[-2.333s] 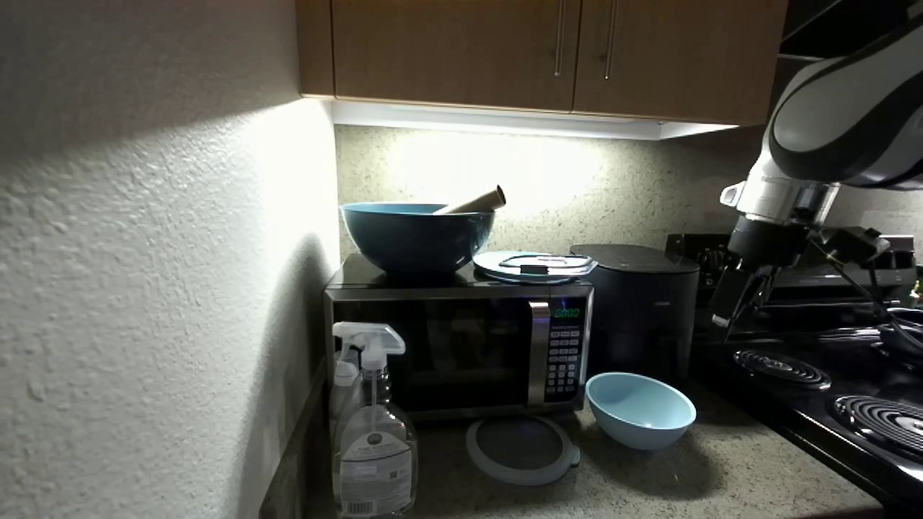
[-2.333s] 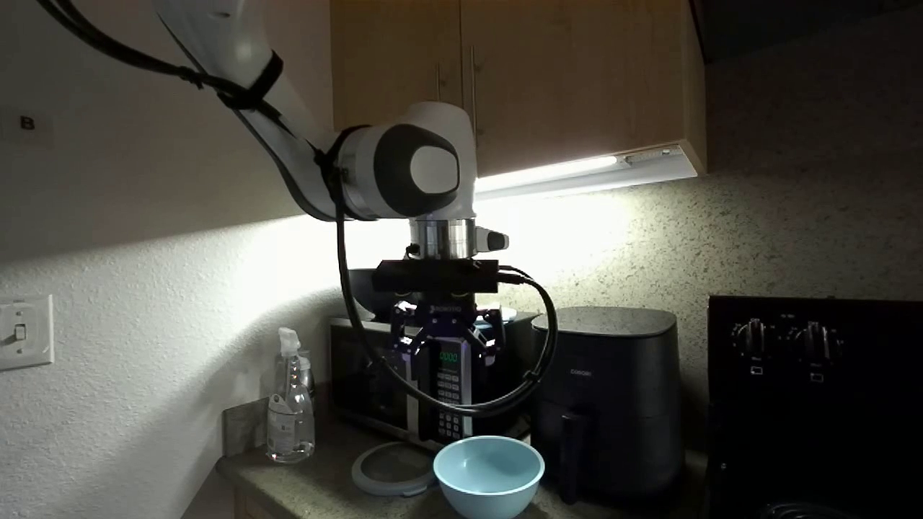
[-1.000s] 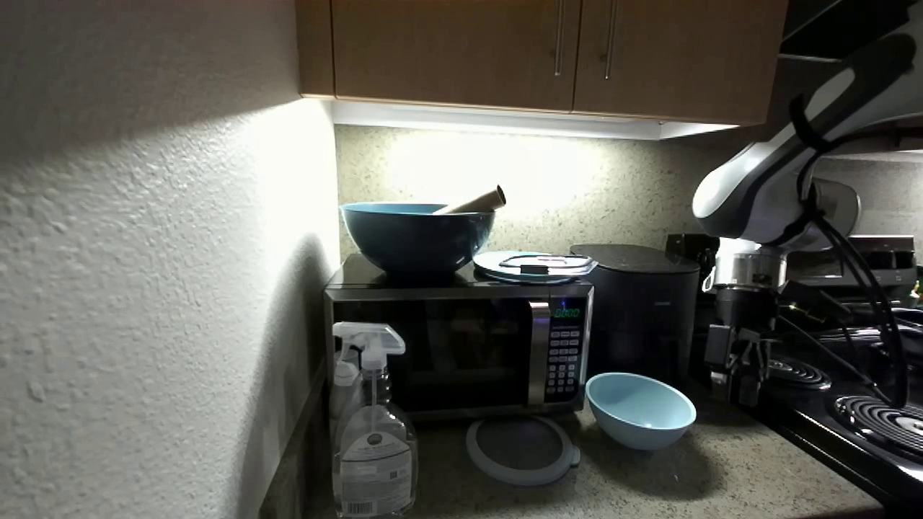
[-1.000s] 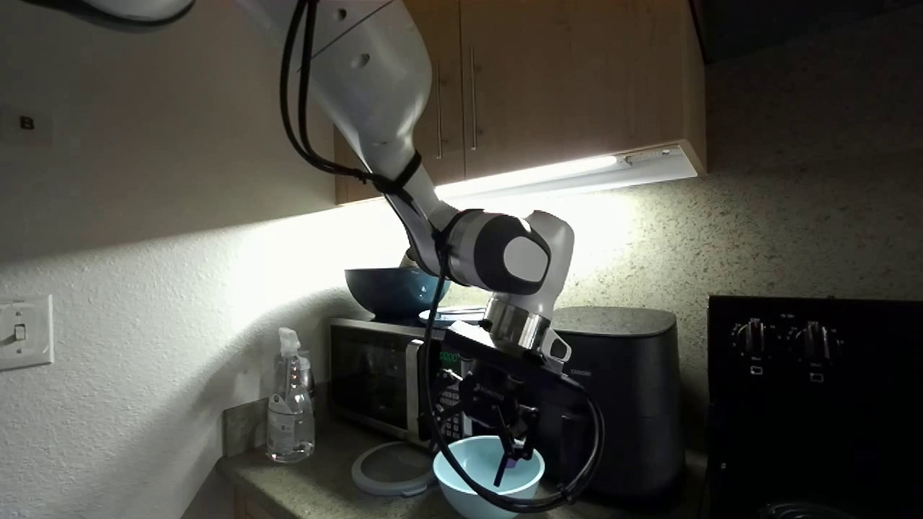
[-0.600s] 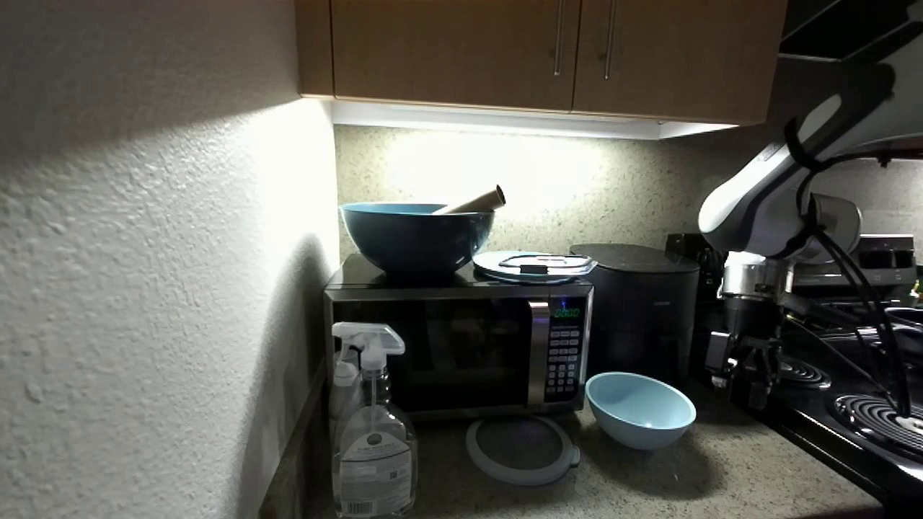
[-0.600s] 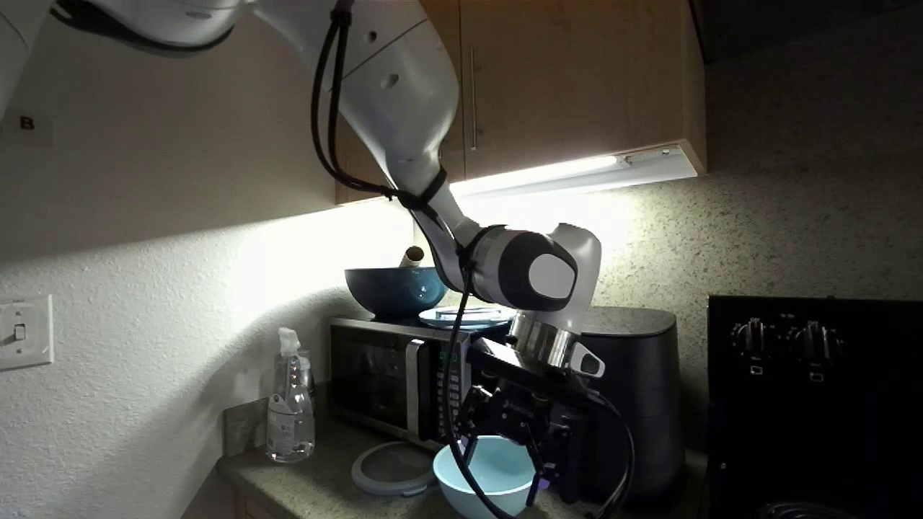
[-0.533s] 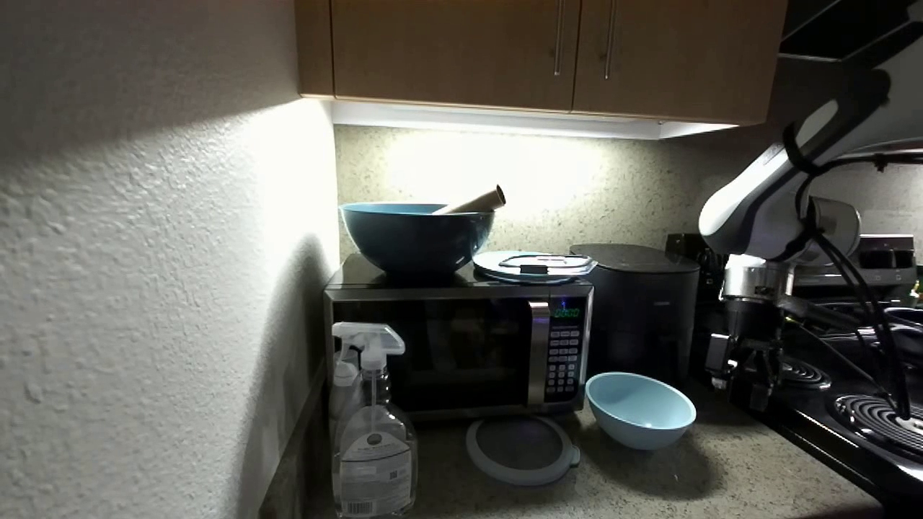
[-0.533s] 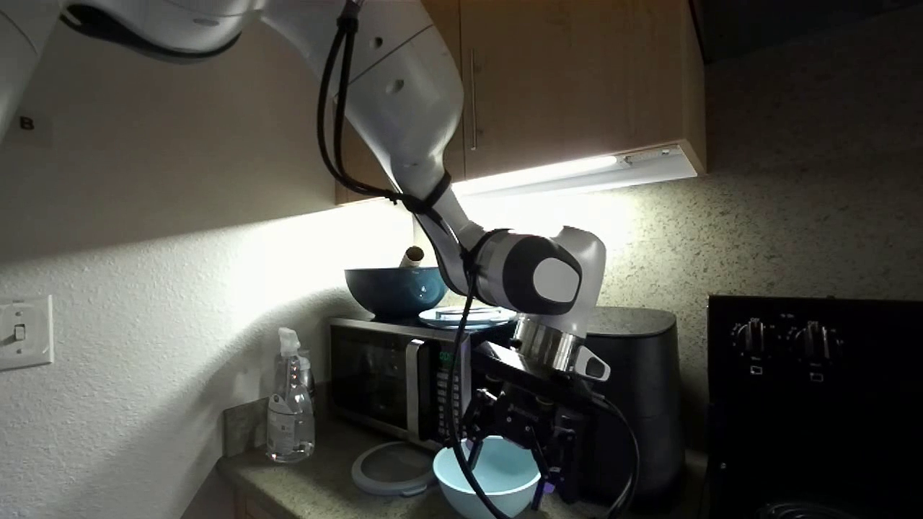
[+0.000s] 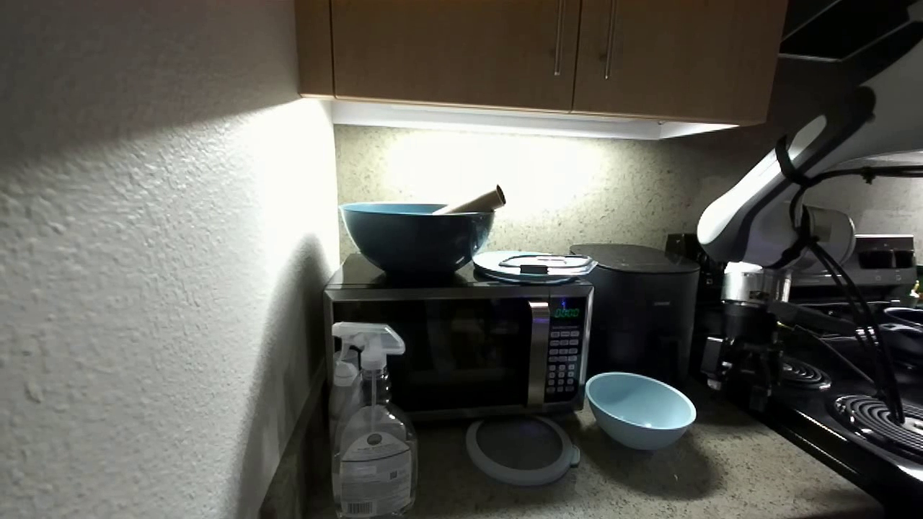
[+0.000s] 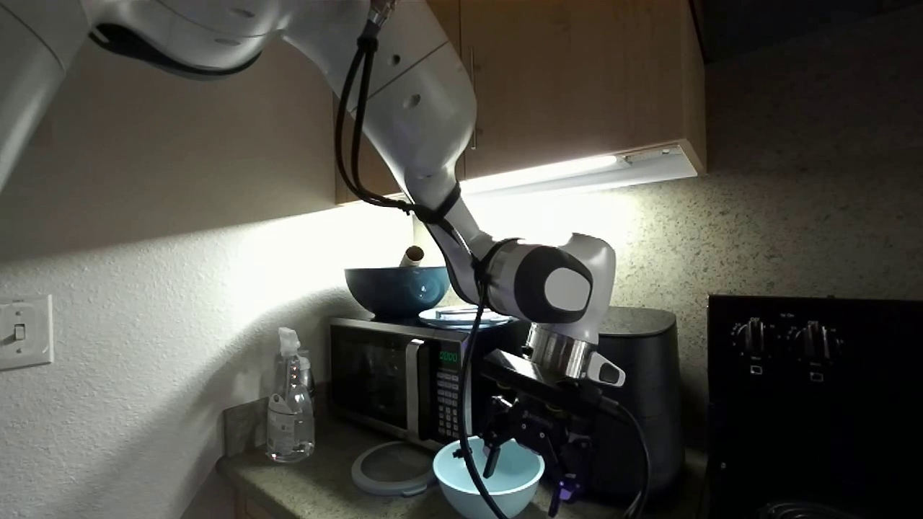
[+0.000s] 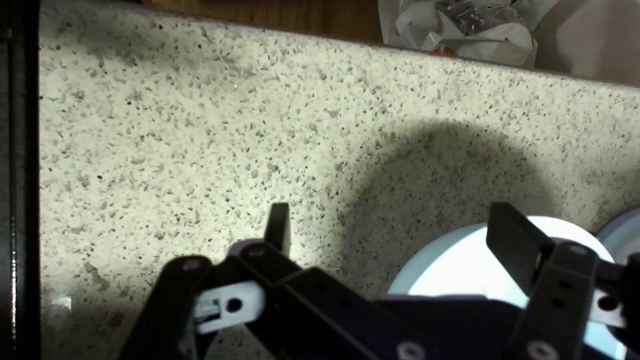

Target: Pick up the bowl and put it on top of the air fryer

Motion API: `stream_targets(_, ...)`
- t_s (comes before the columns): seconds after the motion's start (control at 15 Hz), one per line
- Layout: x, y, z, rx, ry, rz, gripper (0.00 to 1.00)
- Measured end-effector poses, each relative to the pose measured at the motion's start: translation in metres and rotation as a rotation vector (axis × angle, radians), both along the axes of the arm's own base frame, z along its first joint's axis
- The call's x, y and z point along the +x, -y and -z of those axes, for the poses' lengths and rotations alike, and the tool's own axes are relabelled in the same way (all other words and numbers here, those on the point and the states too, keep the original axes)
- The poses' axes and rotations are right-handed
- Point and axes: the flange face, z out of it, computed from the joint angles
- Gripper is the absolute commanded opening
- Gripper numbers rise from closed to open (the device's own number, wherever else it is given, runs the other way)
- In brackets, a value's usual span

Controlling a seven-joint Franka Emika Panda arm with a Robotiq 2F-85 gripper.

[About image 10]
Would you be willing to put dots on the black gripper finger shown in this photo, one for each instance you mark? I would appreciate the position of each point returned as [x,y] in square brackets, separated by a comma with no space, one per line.
[496,452]
[565,479]

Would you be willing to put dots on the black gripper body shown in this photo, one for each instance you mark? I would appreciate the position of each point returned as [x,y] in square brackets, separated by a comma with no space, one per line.
[542,422]

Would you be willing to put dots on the light blue bowl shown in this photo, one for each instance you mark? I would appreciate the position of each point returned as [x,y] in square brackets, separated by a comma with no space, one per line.
[521,475]

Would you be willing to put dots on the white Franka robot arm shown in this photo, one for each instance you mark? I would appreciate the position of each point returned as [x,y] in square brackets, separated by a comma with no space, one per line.
[423,106]

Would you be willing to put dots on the black air fryer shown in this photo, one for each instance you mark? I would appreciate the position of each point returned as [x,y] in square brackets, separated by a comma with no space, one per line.
[656,406]

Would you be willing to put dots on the large dark blue bowl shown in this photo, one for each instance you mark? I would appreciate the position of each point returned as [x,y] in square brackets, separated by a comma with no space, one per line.
[392,293]

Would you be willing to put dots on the round grey container lid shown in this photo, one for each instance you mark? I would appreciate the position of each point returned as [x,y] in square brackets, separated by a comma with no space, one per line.
[392,469]

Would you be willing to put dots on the black and silver microwave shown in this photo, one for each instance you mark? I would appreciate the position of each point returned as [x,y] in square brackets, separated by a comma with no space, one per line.
[385,391]

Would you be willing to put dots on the light blue plate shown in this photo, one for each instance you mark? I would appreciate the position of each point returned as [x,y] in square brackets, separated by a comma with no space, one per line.
[450,318]

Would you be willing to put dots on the clear spray bottle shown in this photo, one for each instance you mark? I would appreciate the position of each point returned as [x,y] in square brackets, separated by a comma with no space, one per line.
[289,413]

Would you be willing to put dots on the black stove knob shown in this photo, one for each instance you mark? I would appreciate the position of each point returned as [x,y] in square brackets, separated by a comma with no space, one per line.
[813,344]
[750,342]

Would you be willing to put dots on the under-cabinet light strip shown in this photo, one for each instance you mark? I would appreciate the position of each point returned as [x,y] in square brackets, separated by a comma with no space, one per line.
[577,172]

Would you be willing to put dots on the black electric stove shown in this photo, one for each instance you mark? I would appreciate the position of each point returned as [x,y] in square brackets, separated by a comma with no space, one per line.
[816,433]

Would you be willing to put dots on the wooden wall cabinet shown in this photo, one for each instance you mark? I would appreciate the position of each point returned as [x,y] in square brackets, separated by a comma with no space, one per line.
[577,77]

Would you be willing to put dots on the white wall light switch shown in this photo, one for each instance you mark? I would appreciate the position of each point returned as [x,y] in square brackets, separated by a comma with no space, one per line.
[20,334]

